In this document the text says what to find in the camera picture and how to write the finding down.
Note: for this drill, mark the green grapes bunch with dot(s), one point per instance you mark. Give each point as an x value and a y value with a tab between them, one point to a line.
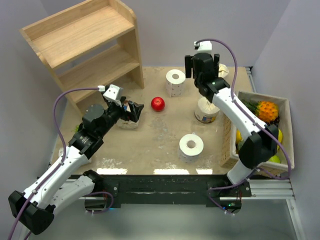
76	129

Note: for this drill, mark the wooden three-tier shelf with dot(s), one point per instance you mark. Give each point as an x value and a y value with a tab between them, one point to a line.
91	43

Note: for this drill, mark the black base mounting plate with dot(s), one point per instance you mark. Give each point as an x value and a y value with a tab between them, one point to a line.
209	190

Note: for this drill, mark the white paper towel roll front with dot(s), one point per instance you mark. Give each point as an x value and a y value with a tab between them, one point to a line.
189	148

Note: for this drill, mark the paper roll plain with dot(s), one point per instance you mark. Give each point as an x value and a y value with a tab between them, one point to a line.
223	71

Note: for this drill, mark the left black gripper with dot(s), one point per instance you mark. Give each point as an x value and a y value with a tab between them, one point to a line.
135	108

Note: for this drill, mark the wicker basket with liner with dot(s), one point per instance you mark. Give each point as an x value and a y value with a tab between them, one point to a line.
229	157

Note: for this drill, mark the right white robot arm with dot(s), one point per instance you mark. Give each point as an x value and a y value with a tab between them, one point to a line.
260	140

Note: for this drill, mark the floral paper towel roll back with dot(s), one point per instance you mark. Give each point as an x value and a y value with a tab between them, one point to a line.
175	83

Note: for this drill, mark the yellow lemon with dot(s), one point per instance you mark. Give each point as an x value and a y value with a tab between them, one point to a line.
238	137

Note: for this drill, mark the green pear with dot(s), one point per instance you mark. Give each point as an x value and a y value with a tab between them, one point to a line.
275	159

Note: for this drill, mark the pineapple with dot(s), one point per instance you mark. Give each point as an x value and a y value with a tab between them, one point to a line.
266	111

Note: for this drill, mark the paper roll cartoon label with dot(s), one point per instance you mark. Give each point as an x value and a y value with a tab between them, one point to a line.
205	112

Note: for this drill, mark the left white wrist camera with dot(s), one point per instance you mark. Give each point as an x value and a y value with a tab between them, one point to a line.
111	92

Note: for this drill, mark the red apple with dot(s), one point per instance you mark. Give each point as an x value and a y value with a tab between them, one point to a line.
158	104

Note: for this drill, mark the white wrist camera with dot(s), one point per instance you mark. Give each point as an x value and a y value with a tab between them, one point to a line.
203	47
111	92

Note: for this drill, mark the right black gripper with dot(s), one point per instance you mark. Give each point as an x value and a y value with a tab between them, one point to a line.
189	63

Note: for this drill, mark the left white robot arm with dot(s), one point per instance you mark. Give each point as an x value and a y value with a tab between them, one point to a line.
37	206

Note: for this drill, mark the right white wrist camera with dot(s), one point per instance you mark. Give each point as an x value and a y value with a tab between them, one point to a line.
203	47

